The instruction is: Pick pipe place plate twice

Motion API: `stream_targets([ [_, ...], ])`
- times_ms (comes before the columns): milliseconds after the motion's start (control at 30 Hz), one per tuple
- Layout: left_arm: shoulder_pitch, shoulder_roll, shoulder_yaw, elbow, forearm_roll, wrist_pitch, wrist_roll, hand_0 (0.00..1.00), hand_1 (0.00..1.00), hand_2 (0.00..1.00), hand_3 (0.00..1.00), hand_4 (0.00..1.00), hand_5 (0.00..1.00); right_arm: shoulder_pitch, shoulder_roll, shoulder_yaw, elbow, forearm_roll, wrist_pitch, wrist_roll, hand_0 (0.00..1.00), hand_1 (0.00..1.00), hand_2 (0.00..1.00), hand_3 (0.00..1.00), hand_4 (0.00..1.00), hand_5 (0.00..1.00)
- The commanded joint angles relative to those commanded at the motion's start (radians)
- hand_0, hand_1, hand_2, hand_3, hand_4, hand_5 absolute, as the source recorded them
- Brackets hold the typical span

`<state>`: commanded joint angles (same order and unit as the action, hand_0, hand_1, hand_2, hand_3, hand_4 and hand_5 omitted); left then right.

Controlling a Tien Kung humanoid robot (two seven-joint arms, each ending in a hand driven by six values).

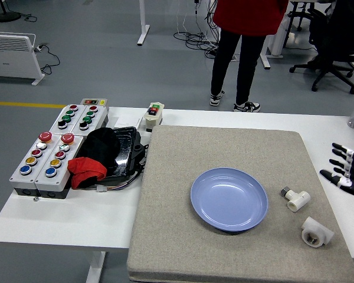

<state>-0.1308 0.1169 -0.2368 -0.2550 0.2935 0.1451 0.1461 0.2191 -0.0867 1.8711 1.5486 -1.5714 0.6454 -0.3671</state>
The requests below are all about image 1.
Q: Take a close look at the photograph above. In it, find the white tee pipe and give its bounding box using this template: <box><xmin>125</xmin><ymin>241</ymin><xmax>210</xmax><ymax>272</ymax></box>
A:
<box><xmin>280</xmin><ymin>186</ymin><xmax>311</xmax><ymax>212</ymax></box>

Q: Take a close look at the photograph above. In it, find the blue round plate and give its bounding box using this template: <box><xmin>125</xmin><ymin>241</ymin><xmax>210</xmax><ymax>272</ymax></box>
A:
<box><xmin>190</xmin><ymin>167</ymin><xmax>268</xmax><ymax>232</ymax></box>

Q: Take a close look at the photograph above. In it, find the black office chair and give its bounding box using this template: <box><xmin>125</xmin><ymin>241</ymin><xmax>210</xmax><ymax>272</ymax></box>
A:
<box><xmin>289</xmin><ymin>0</ymin><xmax>354</xmax><ymax>95</ymax></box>

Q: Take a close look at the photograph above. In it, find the grey-brown mat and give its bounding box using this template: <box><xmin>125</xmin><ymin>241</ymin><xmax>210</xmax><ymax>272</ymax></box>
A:
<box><xmin>126</xmin><ymin>124</ymin><xmax>354</xmax><ymax>283</ymax></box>

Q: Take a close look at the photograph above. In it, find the person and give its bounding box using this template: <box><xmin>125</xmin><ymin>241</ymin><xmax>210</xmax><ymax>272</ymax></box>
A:
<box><xmin>209</xmin><ymin>0</ymin><xmax>290</xmax><ymax>114</ymax></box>

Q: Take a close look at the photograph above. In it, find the black plastic tray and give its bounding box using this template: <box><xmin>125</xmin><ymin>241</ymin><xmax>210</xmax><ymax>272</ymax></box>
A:
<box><xmin>104</xmin><ymin>126</ymin><xmax>142</xmax><ymax>180</ymax></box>

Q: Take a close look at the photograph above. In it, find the white paper card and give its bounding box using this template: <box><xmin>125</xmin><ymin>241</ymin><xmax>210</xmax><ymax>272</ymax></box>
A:
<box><xmin>109</xmin><ymin>116</ymin><xmax>144</xmax><ymax>131</ymax></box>

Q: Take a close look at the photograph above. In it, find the black cloth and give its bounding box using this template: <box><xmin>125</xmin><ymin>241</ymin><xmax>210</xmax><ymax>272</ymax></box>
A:
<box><xmin>76</xmin><ymin>127</ymin><xmax>122</xmax><ymax>170</ymax></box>

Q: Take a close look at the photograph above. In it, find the white desk leg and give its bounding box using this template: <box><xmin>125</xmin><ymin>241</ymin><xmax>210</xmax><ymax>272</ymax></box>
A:
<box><xmin>136</xmin><ymin>0</ymin><xmax>151</xmax><ymax>46</ymax></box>

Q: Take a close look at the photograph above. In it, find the four-button control box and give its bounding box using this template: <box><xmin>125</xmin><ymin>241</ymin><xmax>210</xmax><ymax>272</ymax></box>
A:
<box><xmin>48</xmin><ymin>103</ymin><xmax>88</xmax><ymax>134</ymax></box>
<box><xmin>70</xmin><ymin>104</ymin><xmax>110</xmax><ymax>137</ymax></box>

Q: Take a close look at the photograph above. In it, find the red cloth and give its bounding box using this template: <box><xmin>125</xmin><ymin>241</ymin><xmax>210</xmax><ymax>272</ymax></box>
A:
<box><xmin>67</xmin><ymin>157</ymin><xmax>108</xmax><ymax>190</ymax></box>

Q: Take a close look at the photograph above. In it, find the white table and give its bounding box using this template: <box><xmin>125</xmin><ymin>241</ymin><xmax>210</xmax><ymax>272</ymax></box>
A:
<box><xmin>0</xmin><ymin>106</ymin><xmax>354</xmax><ymax>283</ymax></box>

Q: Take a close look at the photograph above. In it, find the five-button control box, emergency stop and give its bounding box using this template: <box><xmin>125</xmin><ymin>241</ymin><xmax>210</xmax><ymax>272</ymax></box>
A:
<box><xmin>34</xmin><ymin>133</ymin><xmax>85</xmax><ymax>199</ymax></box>
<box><xmin>9</xmin><ymin>131</ymin><xmax>61</xmax><ymax>198</ymax></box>

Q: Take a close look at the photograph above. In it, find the white panel heater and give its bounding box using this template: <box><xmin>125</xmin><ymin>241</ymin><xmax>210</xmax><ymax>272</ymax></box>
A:
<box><xmin>0</xmin><ymin>31</ymin><xmax>46</xmax><ymax>87</ymax></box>

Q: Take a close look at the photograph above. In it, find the black lamp base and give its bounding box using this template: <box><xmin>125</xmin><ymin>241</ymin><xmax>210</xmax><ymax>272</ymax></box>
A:
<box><xmin>0</xmin><ymin>0</ymin><xmax>22</xmax><ymax>23</ymax></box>

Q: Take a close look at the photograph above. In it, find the white desk frame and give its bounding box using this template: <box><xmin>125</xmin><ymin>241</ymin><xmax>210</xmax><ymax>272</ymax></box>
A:
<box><xmin>259</xmin><ymin>11</ymin><xmax>291</xmax><ymax>70</ymax></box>

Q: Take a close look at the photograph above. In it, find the floor cable tangle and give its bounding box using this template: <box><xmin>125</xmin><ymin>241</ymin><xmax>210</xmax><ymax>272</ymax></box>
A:
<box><xmin>173</xmin><ymin>0</ymin><xmax>225</xmax><ymax>60</ymax></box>

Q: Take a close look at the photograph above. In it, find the white green-red switch box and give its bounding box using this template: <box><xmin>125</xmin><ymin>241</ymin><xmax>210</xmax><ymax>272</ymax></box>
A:
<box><xmin>143</xmin><ymin>101</ymin><xmax>166</xmax><ymax>133</ymax></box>

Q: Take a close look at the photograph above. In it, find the coloured wire bundle with connector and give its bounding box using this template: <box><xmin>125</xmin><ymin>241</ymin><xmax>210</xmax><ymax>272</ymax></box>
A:
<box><xmin>95</xmin><ymin>172</ymin><xmax>142</xmax><ymax>193</ymax></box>

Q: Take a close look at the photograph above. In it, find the small grey switch box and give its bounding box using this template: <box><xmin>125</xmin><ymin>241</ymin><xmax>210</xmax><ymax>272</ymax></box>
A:
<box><xmin>80</xmin><ymin>98</ymin><xmax>109</xmax><ymax>107</ymax></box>

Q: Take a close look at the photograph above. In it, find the black heater power cord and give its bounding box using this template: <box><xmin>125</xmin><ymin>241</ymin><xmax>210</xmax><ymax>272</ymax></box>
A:
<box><xmin>34</xmin><ymin>42</ymin><xmax>61</xmax><ymax>76</ymax></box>

